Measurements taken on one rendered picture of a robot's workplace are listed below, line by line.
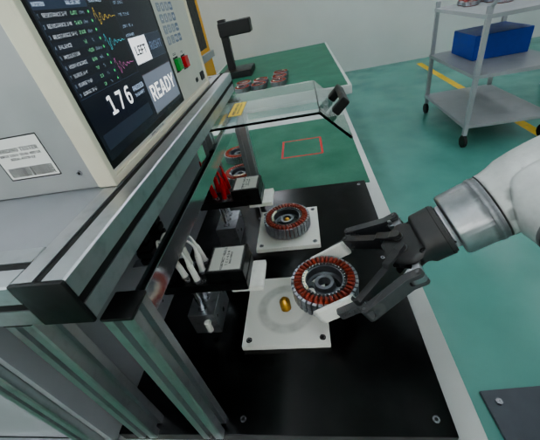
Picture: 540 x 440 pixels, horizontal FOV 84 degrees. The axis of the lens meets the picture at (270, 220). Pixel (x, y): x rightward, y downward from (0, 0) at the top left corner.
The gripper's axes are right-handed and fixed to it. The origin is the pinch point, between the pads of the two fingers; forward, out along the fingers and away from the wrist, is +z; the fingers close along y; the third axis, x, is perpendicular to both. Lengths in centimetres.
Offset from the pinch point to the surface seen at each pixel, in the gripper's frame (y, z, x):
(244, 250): 1.3, 7.0, 13.2
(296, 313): -1.4, 8.0, -2.2
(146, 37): 12.1, -1.7, 44.0
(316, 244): 16.8, 4.0, -4.6
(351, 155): 65, -7, -15
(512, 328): 42, -20, -109
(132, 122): -0.2, 2.0, 37.5
